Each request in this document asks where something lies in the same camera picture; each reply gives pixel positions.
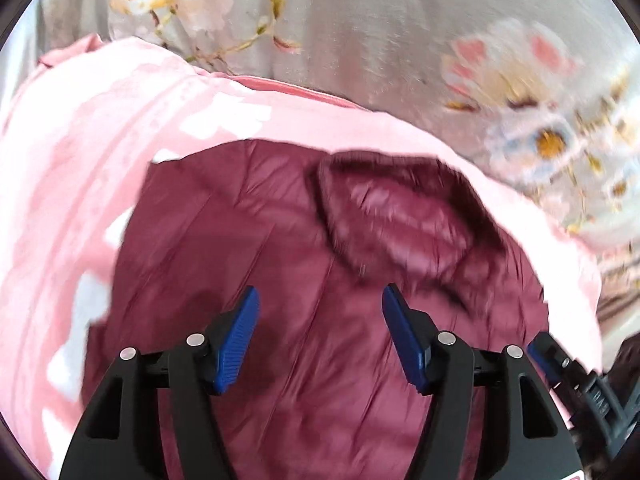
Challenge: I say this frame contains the grey floral bed sheet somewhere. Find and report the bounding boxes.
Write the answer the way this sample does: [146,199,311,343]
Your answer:
[37,0,640,323]

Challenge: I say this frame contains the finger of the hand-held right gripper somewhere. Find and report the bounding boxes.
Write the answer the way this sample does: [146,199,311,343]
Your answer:
[527,331,582,397]

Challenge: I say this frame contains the maroon puffer jacket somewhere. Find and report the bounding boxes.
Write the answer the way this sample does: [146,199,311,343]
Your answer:
[82,139,551,480]

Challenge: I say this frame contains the pink patterned blanket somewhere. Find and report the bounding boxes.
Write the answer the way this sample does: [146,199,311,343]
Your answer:
[0,34,603,480]

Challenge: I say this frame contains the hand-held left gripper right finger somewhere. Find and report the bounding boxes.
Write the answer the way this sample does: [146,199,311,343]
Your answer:
[381,283,585,480]

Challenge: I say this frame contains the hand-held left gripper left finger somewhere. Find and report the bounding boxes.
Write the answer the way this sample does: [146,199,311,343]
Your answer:
[59,286,261,480]

